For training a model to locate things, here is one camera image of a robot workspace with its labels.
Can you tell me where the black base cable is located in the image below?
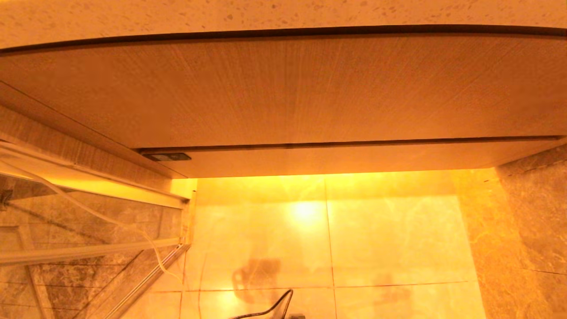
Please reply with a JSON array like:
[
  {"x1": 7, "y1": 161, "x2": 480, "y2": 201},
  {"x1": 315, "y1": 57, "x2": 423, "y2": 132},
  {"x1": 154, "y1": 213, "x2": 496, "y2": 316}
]
[{"x1": 230, "y1": 289, "x2": 294, "y2": 319}]

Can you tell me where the thin white cable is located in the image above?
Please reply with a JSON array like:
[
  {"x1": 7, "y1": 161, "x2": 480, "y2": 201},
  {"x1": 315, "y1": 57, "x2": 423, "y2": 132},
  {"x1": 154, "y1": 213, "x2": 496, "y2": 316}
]
[{"x1": 0, "y1": 157, "x2": 183, "y2": 280}]

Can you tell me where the speckled stone countertop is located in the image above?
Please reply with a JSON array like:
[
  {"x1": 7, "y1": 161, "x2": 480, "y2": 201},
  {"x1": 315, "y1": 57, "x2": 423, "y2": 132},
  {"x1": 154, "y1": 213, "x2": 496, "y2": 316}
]
[{"x1": 0, "y1": 0, "x2": 567, "y2": 49}]

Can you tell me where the wooden vanity drawer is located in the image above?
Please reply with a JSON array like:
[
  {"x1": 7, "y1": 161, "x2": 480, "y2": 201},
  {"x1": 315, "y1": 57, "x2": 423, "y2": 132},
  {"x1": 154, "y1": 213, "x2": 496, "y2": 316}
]
[{"x1": 140, "y1": 135, "x2": 567, "y2": 179}]

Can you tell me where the glass shower partition metal frame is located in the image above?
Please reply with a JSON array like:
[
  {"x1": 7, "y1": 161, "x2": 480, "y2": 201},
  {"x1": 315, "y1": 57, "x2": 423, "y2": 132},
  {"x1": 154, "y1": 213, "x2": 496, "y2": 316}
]
[{"x1": 0, "y1": 140, "x2": 192, "y2": 319}]

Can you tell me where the wooden vanity cabinet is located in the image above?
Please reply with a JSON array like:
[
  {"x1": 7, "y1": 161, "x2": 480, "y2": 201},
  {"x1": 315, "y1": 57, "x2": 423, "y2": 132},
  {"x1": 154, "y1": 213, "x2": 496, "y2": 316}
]
[{"x1": 0, "y1": 26, "x2": 567, "y2": 179}]

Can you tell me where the small black sensor switch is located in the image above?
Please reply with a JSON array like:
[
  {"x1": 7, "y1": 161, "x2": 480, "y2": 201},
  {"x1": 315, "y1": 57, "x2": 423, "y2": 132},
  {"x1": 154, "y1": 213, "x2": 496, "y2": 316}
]
[{"x1": 144, "y1": 153, "x2": 192, "y2": 161}]

